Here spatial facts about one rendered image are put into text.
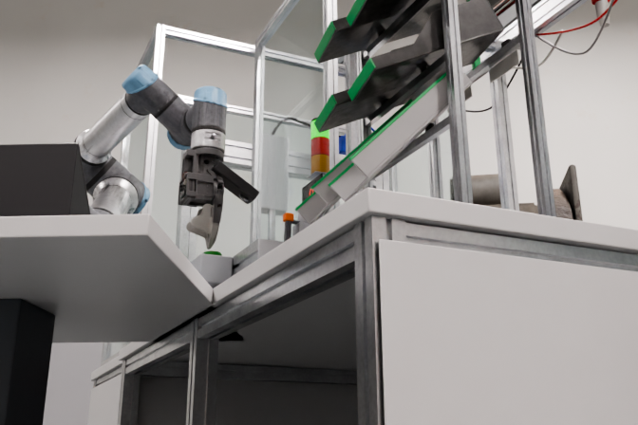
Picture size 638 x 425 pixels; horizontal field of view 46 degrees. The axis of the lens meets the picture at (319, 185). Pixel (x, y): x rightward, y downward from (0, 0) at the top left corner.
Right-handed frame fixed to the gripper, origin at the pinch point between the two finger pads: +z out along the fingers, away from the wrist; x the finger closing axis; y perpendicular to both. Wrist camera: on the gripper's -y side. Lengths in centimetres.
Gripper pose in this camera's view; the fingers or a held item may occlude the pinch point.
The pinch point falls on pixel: (213, 243)
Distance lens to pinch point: 159.8
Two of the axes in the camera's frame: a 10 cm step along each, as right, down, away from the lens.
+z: 0.0, 9.4, -3.4
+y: -9.1, -1.4, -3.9
